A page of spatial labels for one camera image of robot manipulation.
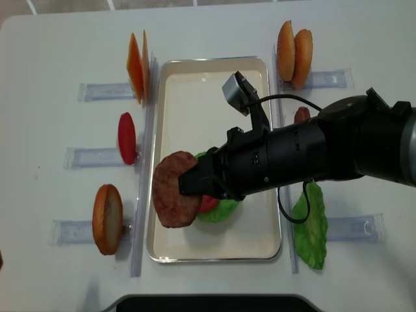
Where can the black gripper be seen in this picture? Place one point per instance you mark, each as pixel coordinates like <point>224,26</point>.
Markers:
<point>239,168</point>

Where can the brown meat patty front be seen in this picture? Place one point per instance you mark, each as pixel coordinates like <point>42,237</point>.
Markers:
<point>174,209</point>

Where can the brown meat patty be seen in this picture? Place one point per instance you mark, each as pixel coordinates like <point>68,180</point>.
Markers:
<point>301,115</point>
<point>174,209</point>

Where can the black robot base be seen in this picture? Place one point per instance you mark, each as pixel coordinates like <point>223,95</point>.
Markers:
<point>213,303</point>

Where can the red tomato slice on tray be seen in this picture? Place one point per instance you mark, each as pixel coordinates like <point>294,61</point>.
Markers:
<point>208,204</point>

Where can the green lettuce leaf on tray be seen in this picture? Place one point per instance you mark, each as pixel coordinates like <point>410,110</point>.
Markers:
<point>221,212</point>

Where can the red tomato slice standing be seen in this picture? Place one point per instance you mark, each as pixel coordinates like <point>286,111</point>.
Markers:
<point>127,139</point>

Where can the brown meat patty rear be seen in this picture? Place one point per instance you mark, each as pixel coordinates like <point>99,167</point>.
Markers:
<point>301,115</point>

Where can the clear tomato holder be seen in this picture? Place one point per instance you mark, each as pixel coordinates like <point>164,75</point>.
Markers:
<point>78,158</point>

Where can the green lettuce leaf standing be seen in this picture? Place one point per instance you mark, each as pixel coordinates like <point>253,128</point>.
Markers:
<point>310,237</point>

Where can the orange cheese slice right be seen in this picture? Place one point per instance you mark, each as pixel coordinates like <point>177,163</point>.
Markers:
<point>145,67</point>

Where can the orange cheese slice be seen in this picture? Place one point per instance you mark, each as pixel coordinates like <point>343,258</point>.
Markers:
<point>134,68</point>
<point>145,67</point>

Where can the orange cheese slice left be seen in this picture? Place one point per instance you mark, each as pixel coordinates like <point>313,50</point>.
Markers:
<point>134,68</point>

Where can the clear cheese holder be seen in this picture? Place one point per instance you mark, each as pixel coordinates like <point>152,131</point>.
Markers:
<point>101,92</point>

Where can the clear lettuce holder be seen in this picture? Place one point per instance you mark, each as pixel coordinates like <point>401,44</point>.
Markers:
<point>368,228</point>

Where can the white rectangular tray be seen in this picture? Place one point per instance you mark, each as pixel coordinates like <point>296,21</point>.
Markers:
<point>193,115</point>

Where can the bun half standing left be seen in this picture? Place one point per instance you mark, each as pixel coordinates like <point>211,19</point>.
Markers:
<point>107,219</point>

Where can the clear bun holder left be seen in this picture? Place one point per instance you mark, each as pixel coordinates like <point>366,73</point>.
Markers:
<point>68,232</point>

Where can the clear bun holder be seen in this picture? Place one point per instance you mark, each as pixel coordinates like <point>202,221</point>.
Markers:
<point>68,232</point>
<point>341,78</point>

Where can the sesame bun top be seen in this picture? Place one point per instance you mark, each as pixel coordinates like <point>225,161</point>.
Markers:
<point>286,52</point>

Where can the tan bun half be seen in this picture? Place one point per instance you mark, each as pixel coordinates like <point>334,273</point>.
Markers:
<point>303,42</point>

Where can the clear bun holder right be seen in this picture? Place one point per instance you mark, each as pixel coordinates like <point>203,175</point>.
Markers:
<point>341,78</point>

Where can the clear left rail strip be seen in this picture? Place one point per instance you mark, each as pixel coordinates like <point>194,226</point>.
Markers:
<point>146,167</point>

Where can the clear rail strip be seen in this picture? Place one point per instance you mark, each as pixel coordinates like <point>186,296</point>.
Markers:
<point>146,167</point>
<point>285,191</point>

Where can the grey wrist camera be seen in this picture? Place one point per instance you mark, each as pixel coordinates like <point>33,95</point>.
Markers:
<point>232,92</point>

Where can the clear right rail strip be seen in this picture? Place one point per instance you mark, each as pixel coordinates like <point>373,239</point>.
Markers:
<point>285,191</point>

